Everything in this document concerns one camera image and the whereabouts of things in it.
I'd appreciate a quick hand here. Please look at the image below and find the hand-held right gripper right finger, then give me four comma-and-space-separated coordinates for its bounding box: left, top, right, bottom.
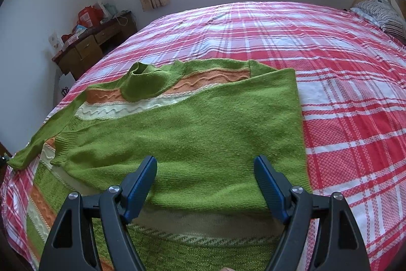
254, 155, 371, 271

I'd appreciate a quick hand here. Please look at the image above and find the red gift bag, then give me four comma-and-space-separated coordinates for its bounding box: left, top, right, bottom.
77, 5, 104, 29

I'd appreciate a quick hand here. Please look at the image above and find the red plaid bed sheet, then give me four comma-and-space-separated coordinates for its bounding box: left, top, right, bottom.
0, 1, 406, 271

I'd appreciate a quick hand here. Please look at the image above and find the green knitted sweater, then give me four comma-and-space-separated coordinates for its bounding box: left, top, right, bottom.
6, 59, 313, 271

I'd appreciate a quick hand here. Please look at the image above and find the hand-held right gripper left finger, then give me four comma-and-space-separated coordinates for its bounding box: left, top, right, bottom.
39, 155, 158, 271

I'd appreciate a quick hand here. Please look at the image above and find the white paper bag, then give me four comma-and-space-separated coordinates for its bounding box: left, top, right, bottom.
95, 1, 110, 21

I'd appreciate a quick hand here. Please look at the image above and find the striped pillow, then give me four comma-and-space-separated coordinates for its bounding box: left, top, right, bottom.
350, 0, 406, 43

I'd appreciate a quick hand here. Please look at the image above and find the brown wooden desk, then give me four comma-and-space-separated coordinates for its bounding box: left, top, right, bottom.
52, 11, 138, 80

